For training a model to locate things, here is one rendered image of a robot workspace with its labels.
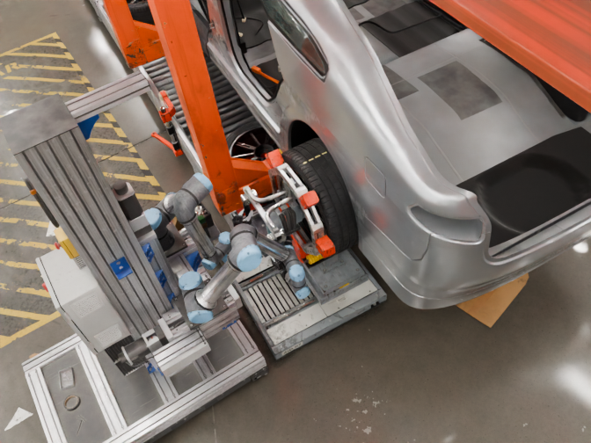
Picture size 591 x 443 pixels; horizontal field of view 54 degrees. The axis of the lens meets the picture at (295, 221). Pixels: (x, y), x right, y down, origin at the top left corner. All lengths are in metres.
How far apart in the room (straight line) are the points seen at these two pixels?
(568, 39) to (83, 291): 2.44
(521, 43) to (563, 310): 3.49
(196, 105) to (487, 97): 1.73
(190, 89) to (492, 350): 2.36
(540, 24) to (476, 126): 2.91
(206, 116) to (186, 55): 0.40
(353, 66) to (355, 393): 1.95
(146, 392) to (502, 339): 2.18
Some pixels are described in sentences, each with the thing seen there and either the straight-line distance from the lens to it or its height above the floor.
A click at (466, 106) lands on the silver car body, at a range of 3.66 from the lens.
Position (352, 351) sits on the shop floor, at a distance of 3.77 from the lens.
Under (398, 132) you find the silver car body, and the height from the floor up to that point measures 1.70.
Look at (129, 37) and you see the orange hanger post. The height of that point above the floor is 0.80.
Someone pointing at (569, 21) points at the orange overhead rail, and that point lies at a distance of 0.73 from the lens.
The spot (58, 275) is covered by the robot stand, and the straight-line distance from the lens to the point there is 2.95.
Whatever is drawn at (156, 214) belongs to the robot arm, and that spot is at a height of 1.05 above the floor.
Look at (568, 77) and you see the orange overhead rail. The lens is 0.65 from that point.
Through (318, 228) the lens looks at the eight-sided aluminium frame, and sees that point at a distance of 3.08.
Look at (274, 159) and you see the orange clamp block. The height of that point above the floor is 1.10.
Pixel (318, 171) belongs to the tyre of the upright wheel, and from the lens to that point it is 3.07.
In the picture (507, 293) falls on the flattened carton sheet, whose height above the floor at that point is 0.01.
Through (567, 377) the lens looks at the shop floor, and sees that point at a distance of 3.88.
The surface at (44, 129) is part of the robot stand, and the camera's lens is 2.36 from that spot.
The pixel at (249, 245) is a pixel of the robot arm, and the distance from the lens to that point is 2.59.
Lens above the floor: 3.38
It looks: 51 degrees down
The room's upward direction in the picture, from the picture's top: 9 degrees counter-clockwise
